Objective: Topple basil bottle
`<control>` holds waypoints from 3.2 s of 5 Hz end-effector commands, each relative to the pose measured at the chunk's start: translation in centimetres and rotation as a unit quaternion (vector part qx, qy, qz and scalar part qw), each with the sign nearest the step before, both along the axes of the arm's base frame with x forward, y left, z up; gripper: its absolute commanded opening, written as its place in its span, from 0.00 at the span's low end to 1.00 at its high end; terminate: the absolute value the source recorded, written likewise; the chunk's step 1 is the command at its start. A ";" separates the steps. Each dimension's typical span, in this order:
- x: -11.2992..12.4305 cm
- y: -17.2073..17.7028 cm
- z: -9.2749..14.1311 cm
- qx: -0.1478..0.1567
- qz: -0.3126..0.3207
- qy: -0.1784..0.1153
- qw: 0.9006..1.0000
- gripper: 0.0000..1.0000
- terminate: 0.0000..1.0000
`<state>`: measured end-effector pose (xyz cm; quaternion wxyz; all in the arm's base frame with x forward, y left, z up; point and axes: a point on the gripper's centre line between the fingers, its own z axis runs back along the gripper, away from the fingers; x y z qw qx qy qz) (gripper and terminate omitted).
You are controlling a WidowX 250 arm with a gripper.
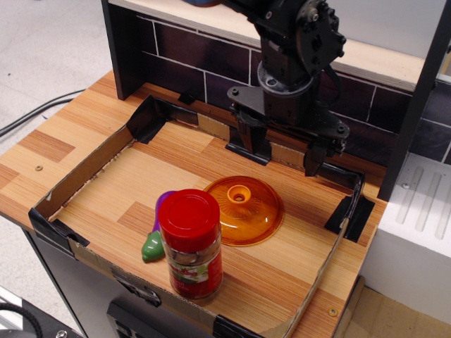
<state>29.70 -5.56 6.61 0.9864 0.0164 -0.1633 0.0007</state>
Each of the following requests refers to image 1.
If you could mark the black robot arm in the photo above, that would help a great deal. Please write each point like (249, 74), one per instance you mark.
(299, 41)

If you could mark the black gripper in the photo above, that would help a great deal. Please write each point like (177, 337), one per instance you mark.
(296, 111)

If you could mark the basil bottle with red lid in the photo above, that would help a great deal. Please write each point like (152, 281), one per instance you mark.
(191, 235)

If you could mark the white ridged side unit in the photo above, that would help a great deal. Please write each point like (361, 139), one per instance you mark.
(409, 258)

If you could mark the purple toy eggplant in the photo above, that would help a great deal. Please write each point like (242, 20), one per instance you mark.
(152, 250)

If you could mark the cardboard fence with black tape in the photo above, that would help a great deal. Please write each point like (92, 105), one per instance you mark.
(141, 128)

